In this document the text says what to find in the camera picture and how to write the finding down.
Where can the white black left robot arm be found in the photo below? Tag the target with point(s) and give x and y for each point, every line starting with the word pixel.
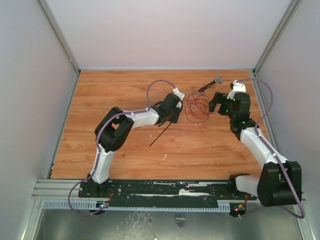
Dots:
pixel 112 132

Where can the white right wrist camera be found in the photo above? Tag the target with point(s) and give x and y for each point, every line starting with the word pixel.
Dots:
pixel 236 87

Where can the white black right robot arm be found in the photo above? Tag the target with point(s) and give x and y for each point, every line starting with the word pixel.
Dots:
pixel 280 181

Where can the adjustable wrench black handle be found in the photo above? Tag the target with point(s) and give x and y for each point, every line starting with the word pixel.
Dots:
pixel 218 79

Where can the aluminium frame rail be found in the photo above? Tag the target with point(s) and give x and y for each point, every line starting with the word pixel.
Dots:
pixel 53 188

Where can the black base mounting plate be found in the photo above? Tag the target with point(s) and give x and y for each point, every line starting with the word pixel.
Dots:
pixel 164 193

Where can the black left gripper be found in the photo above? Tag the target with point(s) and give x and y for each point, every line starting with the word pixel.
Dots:
pixel 175 119

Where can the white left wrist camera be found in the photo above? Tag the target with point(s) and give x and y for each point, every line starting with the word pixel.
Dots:
pixel 179 94

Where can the black zip tie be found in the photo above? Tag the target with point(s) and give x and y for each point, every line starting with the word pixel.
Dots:
pixel 160 134

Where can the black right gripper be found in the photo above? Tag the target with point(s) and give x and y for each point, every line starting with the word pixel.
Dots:
pixel 215 102

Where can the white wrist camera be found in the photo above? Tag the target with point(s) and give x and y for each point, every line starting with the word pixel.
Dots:
pixel 179 94
pixel 236 87

